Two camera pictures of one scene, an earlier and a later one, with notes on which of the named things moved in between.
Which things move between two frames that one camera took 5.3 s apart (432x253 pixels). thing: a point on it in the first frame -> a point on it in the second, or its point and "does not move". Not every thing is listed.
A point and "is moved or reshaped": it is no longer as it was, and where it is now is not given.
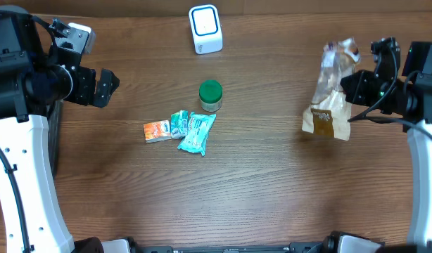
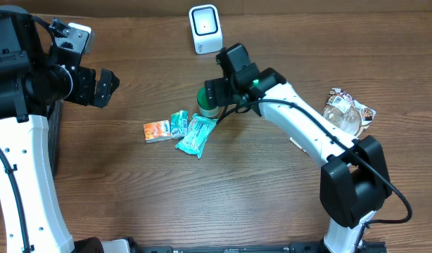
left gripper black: [88, 95] does not move
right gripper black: [357, 95] -> [219, 93]
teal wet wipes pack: [199, 126] does not move
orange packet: [158, 131] does not move
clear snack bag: [329, 112] is moved or reshaped
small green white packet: [179, 124] does not move
